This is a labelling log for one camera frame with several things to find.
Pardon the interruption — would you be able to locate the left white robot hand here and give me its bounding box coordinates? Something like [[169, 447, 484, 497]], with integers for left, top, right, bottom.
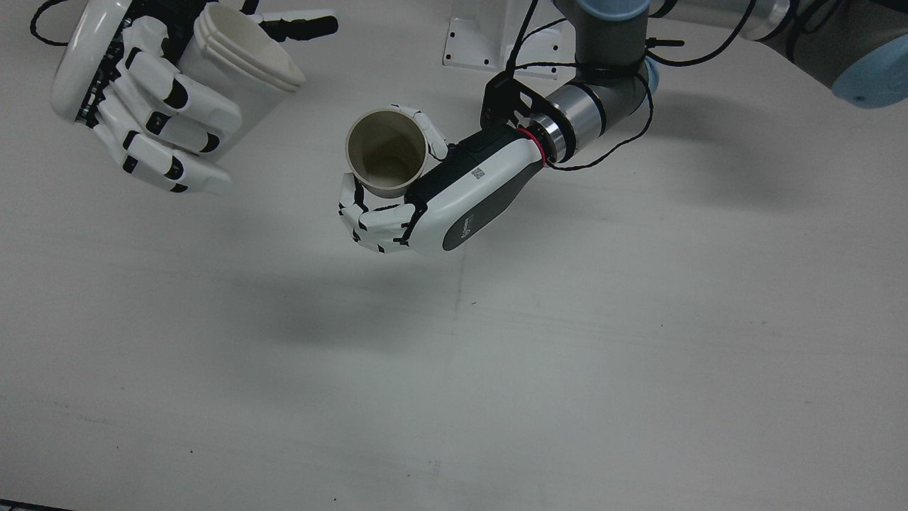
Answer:
[[336, 104, 548, 258]]

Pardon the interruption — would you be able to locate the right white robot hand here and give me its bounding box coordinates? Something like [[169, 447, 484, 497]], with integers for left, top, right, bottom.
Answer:
[[50, 0, 340, 196]]

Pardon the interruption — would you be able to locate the beige paper cup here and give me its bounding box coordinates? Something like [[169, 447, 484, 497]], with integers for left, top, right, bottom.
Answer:
[[345, 108, 429, 199]]

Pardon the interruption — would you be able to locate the white ribbed-rim paper cup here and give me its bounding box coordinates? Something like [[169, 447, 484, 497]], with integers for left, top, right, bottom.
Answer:
[[177, 4, 307, 160]]

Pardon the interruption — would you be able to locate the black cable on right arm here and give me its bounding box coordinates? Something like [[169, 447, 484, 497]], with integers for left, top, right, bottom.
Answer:
[[30, 0, 72, 47]]

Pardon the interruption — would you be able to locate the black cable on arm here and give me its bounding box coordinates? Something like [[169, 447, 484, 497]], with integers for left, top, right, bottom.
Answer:
[[30, 0, 72, 47], [497, 0, 760, 172]]

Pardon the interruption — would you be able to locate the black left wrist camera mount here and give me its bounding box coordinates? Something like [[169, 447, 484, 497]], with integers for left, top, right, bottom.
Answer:
[[481, 71, 547, 132]]

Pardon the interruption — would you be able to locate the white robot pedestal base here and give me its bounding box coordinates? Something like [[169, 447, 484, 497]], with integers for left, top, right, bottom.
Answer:
[[443, 0, 579, 80]]

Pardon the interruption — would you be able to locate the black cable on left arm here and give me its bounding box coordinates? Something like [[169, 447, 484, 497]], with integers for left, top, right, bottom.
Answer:
[[497, 0, 760, 172]]

